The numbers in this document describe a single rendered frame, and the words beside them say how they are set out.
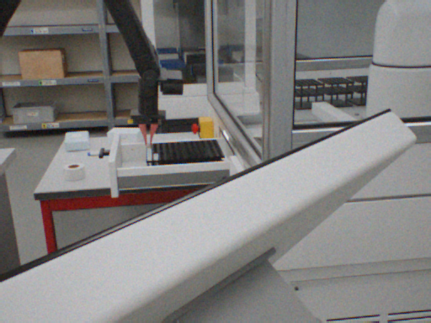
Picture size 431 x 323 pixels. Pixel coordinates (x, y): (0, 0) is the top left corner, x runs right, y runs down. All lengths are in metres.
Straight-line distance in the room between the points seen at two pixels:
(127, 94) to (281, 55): 4.83
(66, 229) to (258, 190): 1.36
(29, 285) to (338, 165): 0.29
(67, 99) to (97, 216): 4.13
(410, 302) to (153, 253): 0.94
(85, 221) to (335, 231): 0.92
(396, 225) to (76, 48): 4.88
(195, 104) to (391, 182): 1.38
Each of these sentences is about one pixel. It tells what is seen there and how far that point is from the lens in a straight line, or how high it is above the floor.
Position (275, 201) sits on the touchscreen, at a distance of 0.38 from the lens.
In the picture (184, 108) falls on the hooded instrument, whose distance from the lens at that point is 2.25.
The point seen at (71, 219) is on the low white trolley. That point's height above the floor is 0.65.
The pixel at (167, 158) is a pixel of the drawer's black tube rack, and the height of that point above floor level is 0.90.
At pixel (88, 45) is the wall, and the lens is 5.62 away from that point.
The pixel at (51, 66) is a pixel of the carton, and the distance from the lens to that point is 5.26.
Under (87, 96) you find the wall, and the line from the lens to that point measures 5.70.
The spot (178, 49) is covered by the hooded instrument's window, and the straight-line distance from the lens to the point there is 2.23.
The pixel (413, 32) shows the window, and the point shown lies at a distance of 0.99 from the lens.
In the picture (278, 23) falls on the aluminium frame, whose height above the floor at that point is 1.28.
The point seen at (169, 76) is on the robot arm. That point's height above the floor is 1.12.
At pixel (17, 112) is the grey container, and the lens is 5.42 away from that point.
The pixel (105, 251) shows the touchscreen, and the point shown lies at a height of 1.19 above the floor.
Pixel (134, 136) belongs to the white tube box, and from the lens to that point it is 2.03.
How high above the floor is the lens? 1.33
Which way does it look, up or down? 19 degrees down
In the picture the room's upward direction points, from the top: 2 degrees counter-clockwise
